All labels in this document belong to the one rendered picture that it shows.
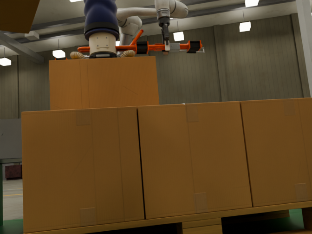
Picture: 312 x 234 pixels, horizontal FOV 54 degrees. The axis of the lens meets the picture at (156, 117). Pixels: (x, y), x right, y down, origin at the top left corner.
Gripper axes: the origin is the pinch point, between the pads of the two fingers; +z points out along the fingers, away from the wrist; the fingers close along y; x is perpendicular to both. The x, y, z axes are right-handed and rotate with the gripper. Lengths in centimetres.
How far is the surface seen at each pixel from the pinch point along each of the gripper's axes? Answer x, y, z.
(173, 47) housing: 4.4, 3.5, 0.7
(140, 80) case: -20.4, 22.9, 26.7
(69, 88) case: -60, 23, 30
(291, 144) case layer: 31, 80, 70
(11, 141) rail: -85, 41, 58
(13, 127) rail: -84, 41, 52
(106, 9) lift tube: -37.9, 10.3, -22.7
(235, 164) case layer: 7, 81, 76
